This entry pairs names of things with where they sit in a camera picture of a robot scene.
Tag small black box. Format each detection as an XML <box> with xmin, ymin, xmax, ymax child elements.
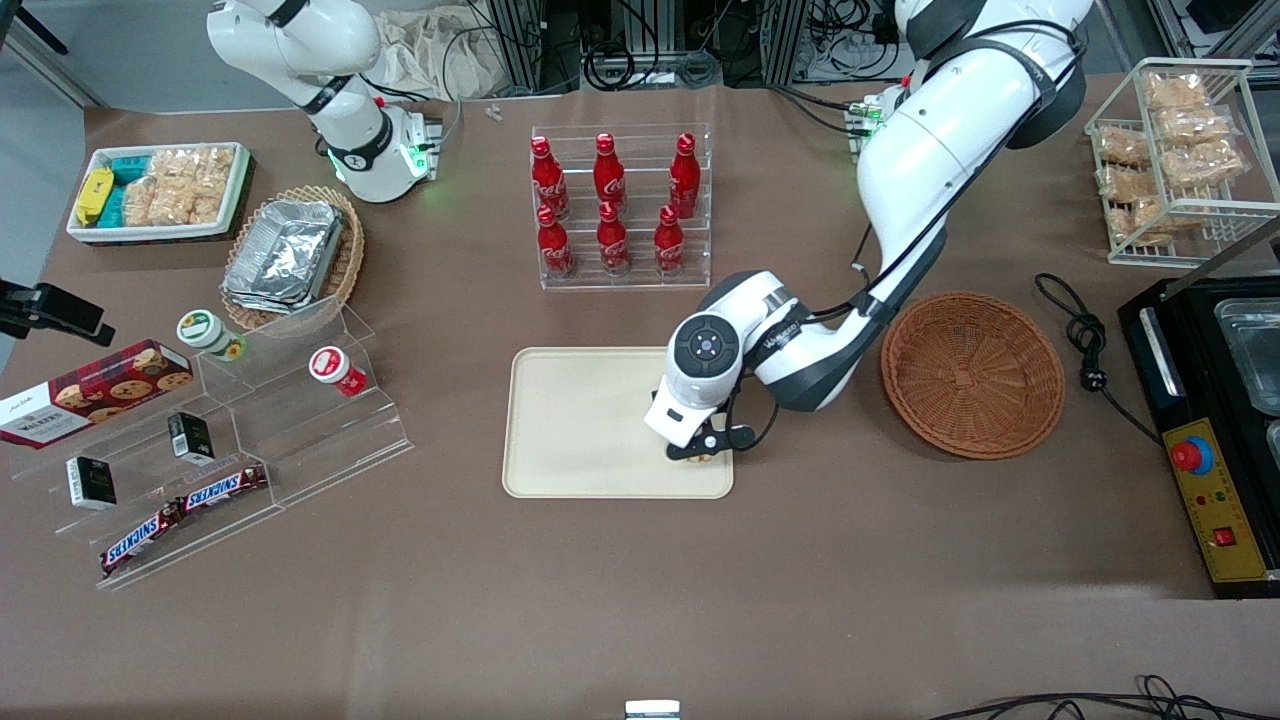
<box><xmin>166</xmin><ymin>411</ymin><xmax>216</xmax><ymax>466</ymax></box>
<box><xmin>65</xmin><ymin>456</ymin><xmax>119</xmax><ymax>512</ymax></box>

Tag red tartan cookie box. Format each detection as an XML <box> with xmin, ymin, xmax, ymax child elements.
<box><xmin>0</xmin><ymin>339</ymin><xmax>195</xmax><ymax>450</ymax></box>

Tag steel food pan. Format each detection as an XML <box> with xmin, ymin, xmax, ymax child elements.
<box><xmin>1214</xmin><ymin>297</ymin><xmax>1280</xmax><ymax>417</ymax></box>

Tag round brown wicker basket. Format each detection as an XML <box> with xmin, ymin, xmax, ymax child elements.
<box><xmin>881</xmin><ymin>291</ymin><xmax>1067</xmax><ymax>461</ymax></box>

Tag clear acrylic stepped display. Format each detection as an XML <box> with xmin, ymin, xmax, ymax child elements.
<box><xmin>12</xmin><ymin>296</ymin><xmax>415</xmax><ymax>592</ymax></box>

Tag beige crumpled cloth bag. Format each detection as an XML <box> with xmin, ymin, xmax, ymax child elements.
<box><xmin>372</xmin><ymin>8</ymin><xmax>503</xmax><ymax>102</ymax></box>

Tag yellow snack pack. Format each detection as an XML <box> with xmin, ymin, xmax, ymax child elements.
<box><xmin>75</xmin><ymin>167</ymin><xmax>115</xmax><ymax>226</ymax></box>

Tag yellow emergency stop box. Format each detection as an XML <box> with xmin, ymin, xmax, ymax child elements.
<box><xmin>1162</xmin><ymin>418</ymin><xmax>1270</xmax><ymax>584</ymax></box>

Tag red cola bottle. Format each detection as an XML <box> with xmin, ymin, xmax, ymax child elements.
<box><xmin>668</xmin><ymin>132</ymin><xmax>702</xmax><ymax>220</ymax></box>
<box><xmin>530</xmin><ymin>135</ymin><xmax>570</xmax><ymax>220</ymax></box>
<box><xmin>536</xmin><ymin>205</ymin><xmax>577</xmax><ymax>280</ymax></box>
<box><xmin>596</xmin><ymin>201</ymin><xmax>633</xmax><ymax>277</ymax></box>
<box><xmin>653</xmin><ymin>205</ymin><xmax>688</xmax><ymax>277</ymax></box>
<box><xmin>593</xmin><ymin>132</ymin><xmax>628</xmax><ymax>212</ymax></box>

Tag white wire basket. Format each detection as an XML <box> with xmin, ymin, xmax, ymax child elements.
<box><xmin>1084</xmin><ymin>56</ymin><xmax>1280</xmax><ymax>269</ymax></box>

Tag oval light wicker basket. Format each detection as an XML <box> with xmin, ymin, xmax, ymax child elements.
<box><xmin>221</xmin><ymin>185</ymin><xmax>366</xmax><ymax>332</ymax></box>

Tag clear rice cracker bag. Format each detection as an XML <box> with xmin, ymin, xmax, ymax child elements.
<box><xmin>121</xmin><ymin>172</ymin><xmax>196</xmax><ymax>228</ymax></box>
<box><xmin>150</xmin><ymin>146</ymin><xmax>235</xmax><ymax>224</ymax></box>

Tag black floor cables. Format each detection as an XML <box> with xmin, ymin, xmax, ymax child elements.
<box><xmin>928</xmin><ymin>675</ymin><xmax>1280</xmax><ymax>720</ymax></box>

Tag brown snickers bar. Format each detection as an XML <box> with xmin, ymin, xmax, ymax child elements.
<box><xmin>177</xmin><ymin>463</ymin><xmax>270</xmax><ymax>514</ymax></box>
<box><xmin>99</xmin><ymin>503</ymin><xmax>187</xmax><ymax>577</ymax></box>

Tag beige rectangular tray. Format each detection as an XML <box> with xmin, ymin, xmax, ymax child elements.
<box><xmin>502</xmin><ymin>346</ymin><xmax>735</xmax><ymax>499</ymax></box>

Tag red lid cup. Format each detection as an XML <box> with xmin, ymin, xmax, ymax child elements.
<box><xmin>308</xmin><ymin>345</ymin><xmax>370</xmax><ymax>399</ymax></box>

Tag black power cable with plug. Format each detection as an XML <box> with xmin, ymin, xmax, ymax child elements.
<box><xmin>1033</xmin><ymin>272</ymin><xmax>1167</xmax><ymax>447</ymax></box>

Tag clear acrylic bottle rack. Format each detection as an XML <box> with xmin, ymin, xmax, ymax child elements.
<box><xmin>531</xmin><ymin>124</ymin><xmax>712</xmax><ymax>292</ymax></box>

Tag silver foil container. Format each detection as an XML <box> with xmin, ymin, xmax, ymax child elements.
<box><xmin>221</xmin><ymin>199</ymin><xmax>347</xmax><ymax>316</ymax></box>

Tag white rectangular snack bin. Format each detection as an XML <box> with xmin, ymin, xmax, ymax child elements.
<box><xmin>66</xmin><ymin>142</ymin><xmax>252</xmax><ymax>245</ymax></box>

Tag grey metal bar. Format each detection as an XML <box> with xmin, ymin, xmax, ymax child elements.
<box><xmin>1163</xmin><ymin>214</ymin><xmax>1280</xmax><ymax>301</ymax></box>

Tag clear bag of crackers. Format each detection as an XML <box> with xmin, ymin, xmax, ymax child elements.
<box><xmin>1096</xmin><ymin>164</ymin><xmax>1153</xmax><ymax>202</ymax></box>
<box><xmin>1142</xmin><ymin>71</ymin><xmax>1210</xmax><ymax>112</ymax></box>
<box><xmin>1104</xmin><ymin>195</ymin><xmax>1193</xmax><ymax>247</ymax></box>
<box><xmin>1154</xmin><ymin>104</ymin><xmax>1232</xmax><ymax>147</ymax></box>
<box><xmin>1159</xmin><ymin>139</ymin><xmax>1247</xmax><ymax>190</ymax></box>
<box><xmin>1094</xmin><ymin>127</ymin><xmax>1152</xmax><ymax>169</ymax></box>

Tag black appliance base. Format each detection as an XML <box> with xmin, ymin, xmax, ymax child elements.
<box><xmin>1117</xmin><ymin>274</ymin><xmax>1280</xmax><ymax>600</ymax></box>

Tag green lid cup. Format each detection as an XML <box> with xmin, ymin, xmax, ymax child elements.
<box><xmin>176</xmin><ymin>309</ymin><xmax>247</xmax><ymax>362</ymax></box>

